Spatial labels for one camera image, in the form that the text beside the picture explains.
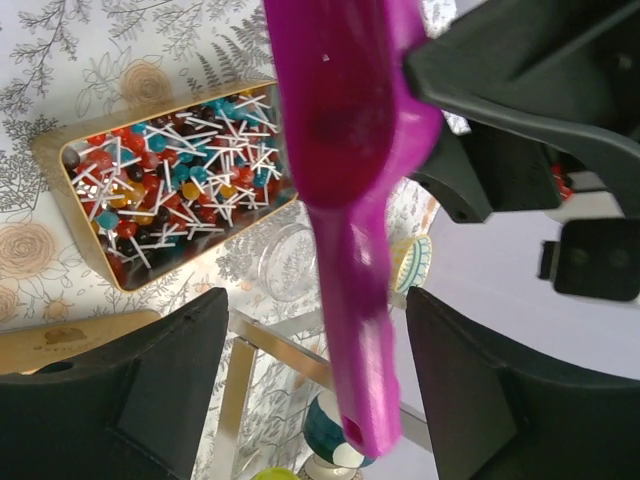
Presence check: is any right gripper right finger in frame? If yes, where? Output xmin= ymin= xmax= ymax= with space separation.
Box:
xmin=406 ymin=287 xmax=639 ymax=479

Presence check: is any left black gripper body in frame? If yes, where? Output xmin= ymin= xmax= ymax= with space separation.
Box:
xmin=538 ymin=219 xmax=639 ymax=302

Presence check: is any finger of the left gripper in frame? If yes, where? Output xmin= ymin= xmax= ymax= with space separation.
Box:
xmin=404 ymin=1 xmax=639 ymax=219
xmin=410 ymin=123 xmax=561 ymax=223

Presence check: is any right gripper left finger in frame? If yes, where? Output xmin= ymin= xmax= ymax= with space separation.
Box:
xmin=1 ymin=288 xmax=229 ymax=479

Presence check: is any magenta plastic scoop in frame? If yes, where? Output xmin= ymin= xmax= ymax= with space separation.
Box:
xmin=264 ymin=1 xmax=444 ymax=457

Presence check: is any clear plastic jar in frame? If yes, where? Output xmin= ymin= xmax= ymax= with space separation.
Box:
xmin=257 ymin=223 xmax=317 ymax=302

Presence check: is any tin of lollipops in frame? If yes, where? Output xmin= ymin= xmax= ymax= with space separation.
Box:
xmin=33 ymin=81 xmax=296 ymax=293

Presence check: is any tin of popsicle candies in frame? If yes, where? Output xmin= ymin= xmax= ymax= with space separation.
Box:
xmin=1 ymin=310 xmax=162 ymax=375

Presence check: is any patterned small bowl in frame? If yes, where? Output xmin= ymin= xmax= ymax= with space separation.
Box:
xmin=390 ymin=234 xmax=433 ymax=294

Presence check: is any steel dish rack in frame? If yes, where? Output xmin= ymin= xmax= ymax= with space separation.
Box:
xmin=209 ymin=308 xmax=434 ymax=480

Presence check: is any lime green bowl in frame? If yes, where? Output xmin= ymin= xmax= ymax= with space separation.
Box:
xmin=251 ymin=467 xmax=299 ymax=480

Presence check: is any teal white bowl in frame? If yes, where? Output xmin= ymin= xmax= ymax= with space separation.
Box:
xmin=298 ymin=390 xmax=374 ymax=480

